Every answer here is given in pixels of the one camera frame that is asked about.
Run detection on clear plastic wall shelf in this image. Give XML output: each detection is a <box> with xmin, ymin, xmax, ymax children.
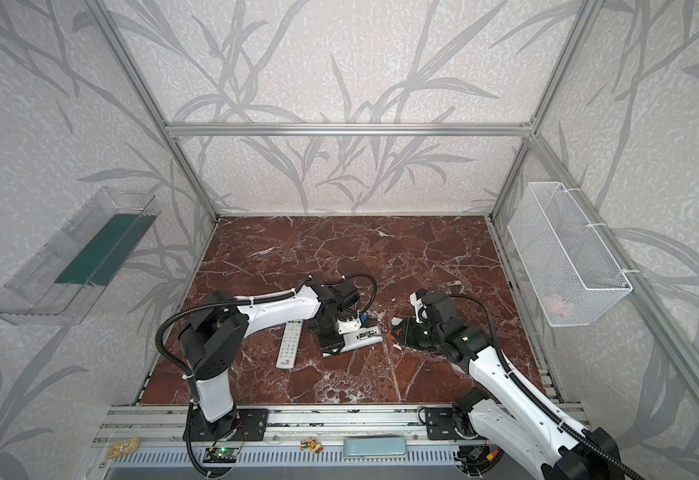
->
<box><xmin>0</xmin><ymin>187</ymin><xmax>162</xmax><ymax>326</ymax></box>

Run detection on black corrugated cable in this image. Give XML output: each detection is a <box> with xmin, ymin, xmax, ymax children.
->
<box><xmin>154</xmin><ymin>272</ymin><xmax>379</xmax><ymax>382</ymax></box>
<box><xmin>447</xmin><ymin>292</ymin><xmax>647</xmax><ymax>480</ymax></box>

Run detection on right black corrugated cable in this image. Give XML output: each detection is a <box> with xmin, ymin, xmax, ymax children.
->
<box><xmin>447</xmin><ymin>292</ymin><xmax>647</xmax><ymax>480</ymax></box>

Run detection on grey rectangular box on rail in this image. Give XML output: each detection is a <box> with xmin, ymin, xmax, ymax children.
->
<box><xmin>343</xmin><ymin>436</ymin><xmax>407</xmax><ymax>459</ymax></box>

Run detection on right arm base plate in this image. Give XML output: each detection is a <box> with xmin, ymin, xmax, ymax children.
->
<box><xmin>417</xmin><ymin>407</ymin><xmax>477</xmax><ymax>441</ymax></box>

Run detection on left black corrugated cable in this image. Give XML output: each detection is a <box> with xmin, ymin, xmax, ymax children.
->
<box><xmin>154</xmin><ymin>272</ymin><xmax>379</xmax><ymax>382</ymax></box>

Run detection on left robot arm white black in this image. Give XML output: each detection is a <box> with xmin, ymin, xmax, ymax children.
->
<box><xmin>179</xmin><ymin>278</ymin><xmax>361</xmax><ymax>423</ymax></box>

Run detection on white wire mesh basket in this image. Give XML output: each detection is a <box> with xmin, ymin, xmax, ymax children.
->
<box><xmin>509</xmin><ymin>182</ymin><xmax>633</xmax><ymax>328</ymax></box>

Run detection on tan circuit board piece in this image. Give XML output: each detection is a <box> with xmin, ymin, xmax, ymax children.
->
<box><xmin>106</xmin><ymin>438</ymin><xmax>140</xmax><ymax>460</ymax></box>

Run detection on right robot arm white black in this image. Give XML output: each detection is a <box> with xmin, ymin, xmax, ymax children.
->
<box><xmin>391</xmin><ymin>289</ymin><xmax>635</xmax><ymax>479</ymax></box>

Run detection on left green led controller board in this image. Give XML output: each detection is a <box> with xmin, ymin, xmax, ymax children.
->
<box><xmin>203</xmin><ymin>446</ymin><xmax>242</xmax><ymax>465</ymax></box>

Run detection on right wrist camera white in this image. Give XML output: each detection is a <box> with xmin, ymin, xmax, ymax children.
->
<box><xmin>409</xmin><ymin>289</ymin><xmax>429</xmax><ymax>323</ymax></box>

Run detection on white remote control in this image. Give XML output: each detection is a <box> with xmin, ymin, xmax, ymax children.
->
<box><xmin>322</xmin><ymin>326</ymin><xmax>383</xmax><ymax>357</ymax></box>
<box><xmin>276</xmin><ymin>320</ymin><xmax>304</xmax><ymax>370</ymax></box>

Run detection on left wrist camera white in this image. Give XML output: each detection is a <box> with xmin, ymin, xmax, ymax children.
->
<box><xmin>337</xmin><ymin>316</ymin><xmax>363</xmax><ymax>335</ymax></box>

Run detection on pink object in basket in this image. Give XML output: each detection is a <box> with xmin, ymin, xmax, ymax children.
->
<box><xmin>543</xmin><ymin>294</ymin><xmax>573</xmax><ymax>318</ymax></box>

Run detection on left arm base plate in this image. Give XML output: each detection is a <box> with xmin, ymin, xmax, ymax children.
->
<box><xmin>183</xmin><ymin>406</ymin><xmax>270</xmax><ymax>443</ymax></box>

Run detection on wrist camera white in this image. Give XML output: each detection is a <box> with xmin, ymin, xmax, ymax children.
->
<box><xmin>409</xmin><ymin>289</ymin><xmax>429</xmax><ymax>323</ymax></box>
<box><xmin>337</xmin><ymin>316</ymin><xmax>363</xmax><ymax>335</ymax></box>

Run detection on right controller board wires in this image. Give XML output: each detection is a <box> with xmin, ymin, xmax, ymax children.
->
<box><xmin>453</xmin><ymin>443</ymin><xmax>503</xmax><ymax>475</ymax></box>

